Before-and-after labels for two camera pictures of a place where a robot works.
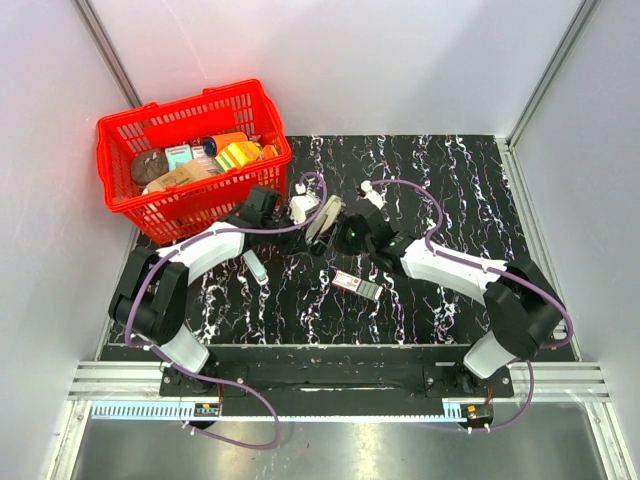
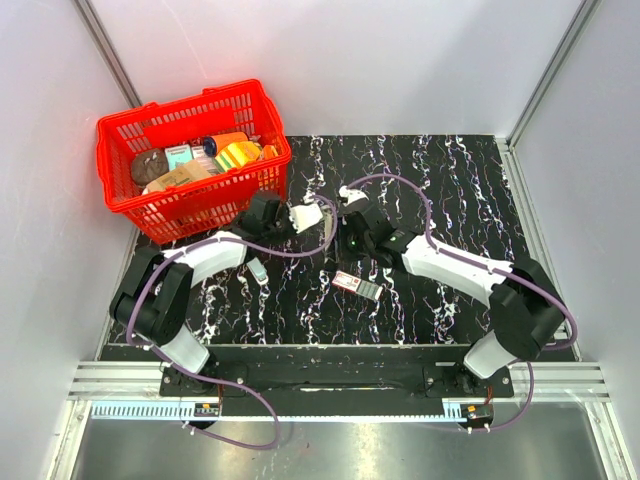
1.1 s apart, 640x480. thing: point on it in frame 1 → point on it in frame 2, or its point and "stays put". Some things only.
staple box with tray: (355, 285) stays put
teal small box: (177, 154) stays put
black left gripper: (297, 242) → (291, 231)
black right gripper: (342, 228) stays put
